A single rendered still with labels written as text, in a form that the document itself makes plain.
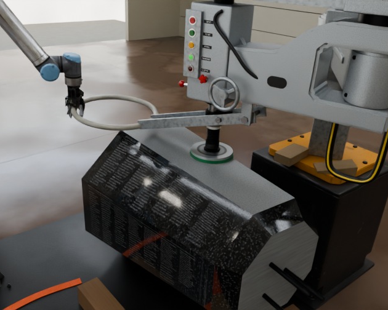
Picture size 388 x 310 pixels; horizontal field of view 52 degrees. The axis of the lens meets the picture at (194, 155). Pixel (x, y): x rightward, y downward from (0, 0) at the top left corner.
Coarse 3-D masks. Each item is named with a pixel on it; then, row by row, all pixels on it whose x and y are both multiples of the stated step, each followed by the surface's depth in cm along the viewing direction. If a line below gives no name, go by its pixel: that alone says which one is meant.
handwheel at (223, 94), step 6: (216, 78) 168; (222, 78) 166; (228, 78) 165; (210, 84) 170; (234, 84) 164; (210, 90) 171; (222, 90) 167; (228, 90) 167; (234, 90) 165; (210, 96) 172; (222, 96) 168; (228, 96) 169; (222, 102) 170; (234, 102) 167; (222, 108) 171; (228, 108) 169
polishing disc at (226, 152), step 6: (198, 144) 207; (204, 144) 207; (222, 144) 208; (192, 150) 199; (198, 150) 200; (222, 150) 201; (228, 150) 202; (198, 156) 194; (204, 156) 194; (210, 156) 194; (216, 156) 194; (222, 156) 195; (228, 156) 196
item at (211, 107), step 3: (210, 105) 190; (207, 108) 194; (210, 108) 190; (213, 108) 189; (216, 108) 189; (207, 111) 191; (210, 111) 190; (213, 111) 190; (216, 111) 190; (219, 111) 191; (222, 111) 191; (225, 111) 194; (228, 111) 193; (231, 111) 193; (207, 114) 191; (210, 114) 189; (210, 126) 193; (213, 126) 192; (216, 126) 192; (219, 126) 193
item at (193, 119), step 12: (240, 108) 191; (264, 108) 184; (144, 120) 212; (156, 120) 207; (168, 120) 203; (180, 120) 198; (192, 120) 195; (204, 120) 191; (216, 120) 186; (228, 120) 183; (252, 120) 177
